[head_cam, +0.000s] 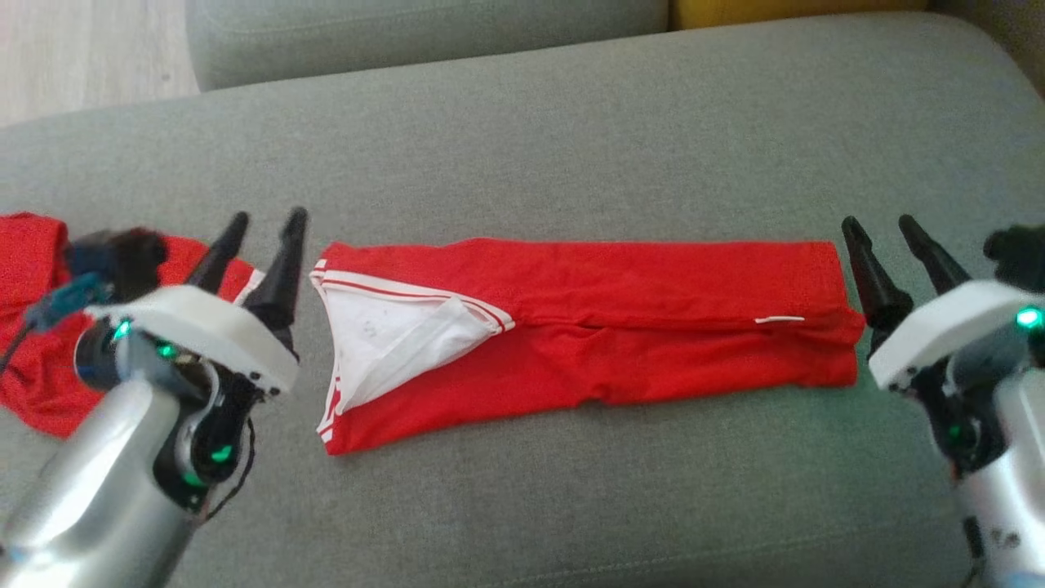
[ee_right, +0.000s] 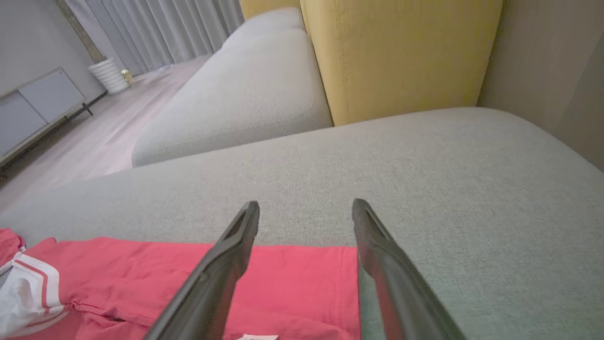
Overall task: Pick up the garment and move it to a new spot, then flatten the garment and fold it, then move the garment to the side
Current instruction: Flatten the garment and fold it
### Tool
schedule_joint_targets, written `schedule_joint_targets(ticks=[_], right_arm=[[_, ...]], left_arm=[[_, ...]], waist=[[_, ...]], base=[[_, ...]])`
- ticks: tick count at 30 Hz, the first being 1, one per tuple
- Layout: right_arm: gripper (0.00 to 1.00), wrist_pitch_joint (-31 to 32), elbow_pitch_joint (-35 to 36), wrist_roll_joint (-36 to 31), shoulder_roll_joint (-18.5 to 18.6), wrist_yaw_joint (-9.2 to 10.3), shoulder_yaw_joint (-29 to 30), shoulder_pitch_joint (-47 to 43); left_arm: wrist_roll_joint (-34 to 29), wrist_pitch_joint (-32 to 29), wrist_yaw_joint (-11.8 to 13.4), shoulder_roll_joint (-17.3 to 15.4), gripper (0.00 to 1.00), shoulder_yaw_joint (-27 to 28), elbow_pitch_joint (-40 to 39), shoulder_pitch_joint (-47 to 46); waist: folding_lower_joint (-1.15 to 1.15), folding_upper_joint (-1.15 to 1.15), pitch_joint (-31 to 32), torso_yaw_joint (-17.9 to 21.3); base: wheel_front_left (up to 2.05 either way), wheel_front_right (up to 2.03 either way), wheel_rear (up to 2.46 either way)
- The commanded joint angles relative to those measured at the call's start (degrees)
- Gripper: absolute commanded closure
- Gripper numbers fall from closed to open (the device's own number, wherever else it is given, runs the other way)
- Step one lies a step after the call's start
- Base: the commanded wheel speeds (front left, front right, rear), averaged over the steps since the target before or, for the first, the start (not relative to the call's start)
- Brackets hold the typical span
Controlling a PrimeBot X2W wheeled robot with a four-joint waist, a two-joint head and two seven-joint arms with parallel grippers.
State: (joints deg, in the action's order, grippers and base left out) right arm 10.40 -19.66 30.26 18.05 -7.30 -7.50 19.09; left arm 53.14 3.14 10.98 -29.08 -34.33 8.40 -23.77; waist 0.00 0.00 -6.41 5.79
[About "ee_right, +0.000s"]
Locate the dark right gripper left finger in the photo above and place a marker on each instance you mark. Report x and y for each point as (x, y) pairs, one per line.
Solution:
(212, 283)

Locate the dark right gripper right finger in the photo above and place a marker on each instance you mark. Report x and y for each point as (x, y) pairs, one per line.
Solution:
(401, 293)

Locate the red shirt with white sleeves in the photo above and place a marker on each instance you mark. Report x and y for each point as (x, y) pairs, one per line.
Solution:
(292, 293)

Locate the large grey sofa chaise seat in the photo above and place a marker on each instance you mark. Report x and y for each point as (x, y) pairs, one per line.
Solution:
(448, 189)

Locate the grey sofa seat cushion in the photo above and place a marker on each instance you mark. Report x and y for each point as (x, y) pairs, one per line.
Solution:
(245, 99)
(273, 23)

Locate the small golden ornament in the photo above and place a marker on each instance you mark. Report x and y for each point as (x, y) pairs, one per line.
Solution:
(126, 76)

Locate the white ribbed plant pot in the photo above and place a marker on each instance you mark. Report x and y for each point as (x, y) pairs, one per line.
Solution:
(109, 75)

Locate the grey low tv cabinet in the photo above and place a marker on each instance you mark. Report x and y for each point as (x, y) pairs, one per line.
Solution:
(42, 104)

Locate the grey pleated curtain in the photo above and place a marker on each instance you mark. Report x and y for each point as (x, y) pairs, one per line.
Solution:
(165, 28)

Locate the indoor plant with trunk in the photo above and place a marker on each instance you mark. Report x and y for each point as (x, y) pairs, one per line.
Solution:
(80, 30)

